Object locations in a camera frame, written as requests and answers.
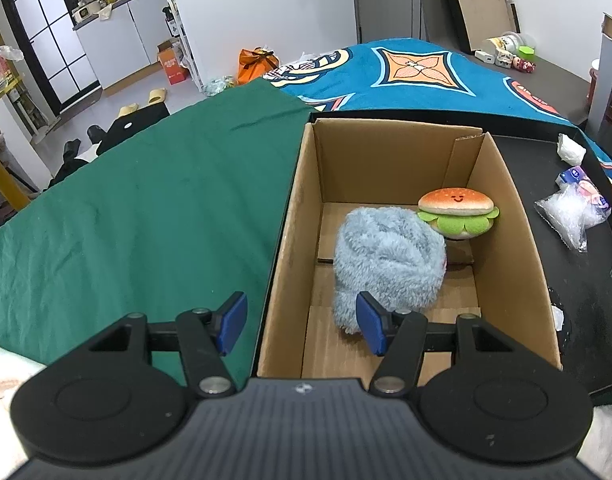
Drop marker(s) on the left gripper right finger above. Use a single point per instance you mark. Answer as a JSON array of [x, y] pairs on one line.
[[402, 341]]

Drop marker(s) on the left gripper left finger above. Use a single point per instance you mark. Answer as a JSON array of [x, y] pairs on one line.
[[200, 337]]

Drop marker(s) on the brown cardboard box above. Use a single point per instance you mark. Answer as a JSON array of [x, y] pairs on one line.
[[345, 164]]

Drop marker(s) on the clear plastic bag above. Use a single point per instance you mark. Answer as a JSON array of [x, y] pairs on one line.
[[566, 212]]

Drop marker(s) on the white tissue wad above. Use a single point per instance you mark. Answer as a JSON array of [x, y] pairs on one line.
[[570, 151]]

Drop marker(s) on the fluffy light blue plush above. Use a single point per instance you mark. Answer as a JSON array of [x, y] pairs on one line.
[[391, 253]]

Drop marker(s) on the green cloth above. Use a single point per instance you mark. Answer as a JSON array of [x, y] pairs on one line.
[[177, 217]]

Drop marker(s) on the hamburger plush toy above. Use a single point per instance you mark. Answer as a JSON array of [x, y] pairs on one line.
[[458, 213]]

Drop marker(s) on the black white cushion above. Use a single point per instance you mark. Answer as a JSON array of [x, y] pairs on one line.
[[122, 129]]

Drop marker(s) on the blue tissue packet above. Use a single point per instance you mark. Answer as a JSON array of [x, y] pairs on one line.
[[598, 207]]

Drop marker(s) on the yellow slipper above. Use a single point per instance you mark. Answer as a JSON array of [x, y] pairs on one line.
[[128, 109], [157, 96]]

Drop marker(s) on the blue patterned blanket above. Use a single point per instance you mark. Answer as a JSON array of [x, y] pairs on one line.
[[407, 74]]

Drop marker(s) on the orange cardboard box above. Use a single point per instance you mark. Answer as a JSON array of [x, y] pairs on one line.
[[168, 54]]

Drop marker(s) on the orange bag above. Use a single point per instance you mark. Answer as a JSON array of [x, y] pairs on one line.
[[255, 63]]

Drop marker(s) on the red white small box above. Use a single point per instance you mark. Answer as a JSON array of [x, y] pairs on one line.
[[523, 66]]

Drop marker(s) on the white kitchen cabinet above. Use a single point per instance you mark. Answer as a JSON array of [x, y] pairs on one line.
[[126, 42]]

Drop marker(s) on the green lidded container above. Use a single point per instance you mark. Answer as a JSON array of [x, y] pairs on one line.
[[526, 53]]

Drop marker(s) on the black framed glass door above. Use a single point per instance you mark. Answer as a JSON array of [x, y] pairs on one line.
[[44, 31]]

